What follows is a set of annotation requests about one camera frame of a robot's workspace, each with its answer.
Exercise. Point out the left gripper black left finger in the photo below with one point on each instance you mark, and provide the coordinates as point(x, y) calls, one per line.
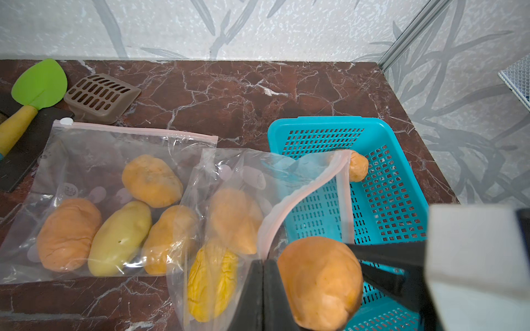
point(249, 312)

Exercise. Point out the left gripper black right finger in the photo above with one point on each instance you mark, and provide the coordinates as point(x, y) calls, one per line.
point(277, 312)

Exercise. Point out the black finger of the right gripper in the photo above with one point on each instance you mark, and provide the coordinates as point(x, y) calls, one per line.
point(408, 289)

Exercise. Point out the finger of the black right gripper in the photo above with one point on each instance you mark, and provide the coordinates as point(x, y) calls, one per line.
point(397, 255)

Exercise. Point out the clear dotted zipper bag back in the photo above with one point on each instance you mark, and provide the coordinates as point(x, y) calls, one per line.
point(278, 183)

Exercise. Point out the clear dotted zipper bag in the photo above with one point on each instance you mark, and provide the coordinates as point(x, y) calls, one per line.
point(278, 183)
point(86, 161)

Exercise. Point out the green potato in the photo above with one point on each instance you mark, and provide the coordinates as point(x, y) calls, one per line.
point(118, 240)

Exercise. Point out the yellow orange potato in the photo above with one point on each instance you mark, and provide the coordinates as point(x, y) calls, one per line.
point(65, 239)

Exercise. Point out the teal plastic basket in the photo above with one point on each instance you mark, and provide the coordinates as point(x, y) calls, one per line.
point(387, 207)

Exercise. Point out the beige slotted spatula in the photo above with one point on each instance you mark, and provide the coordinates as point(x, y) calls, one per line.
point(100, 99)

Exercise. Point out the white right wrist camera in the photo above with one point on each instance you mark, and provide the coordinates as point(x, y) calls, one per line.
point(477, 266)

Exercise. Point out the white wire mesh basket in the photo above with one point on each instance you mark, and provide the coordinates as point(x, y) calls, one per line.
point(516, 77)

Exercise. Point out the black square tree base plate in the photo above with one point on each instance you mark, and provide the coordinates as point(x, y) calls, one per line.
point(23, 156)

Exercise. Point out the green toy shovel yellow handle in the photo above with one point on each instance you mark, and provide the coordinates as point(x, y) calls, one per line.
point(41, 86)

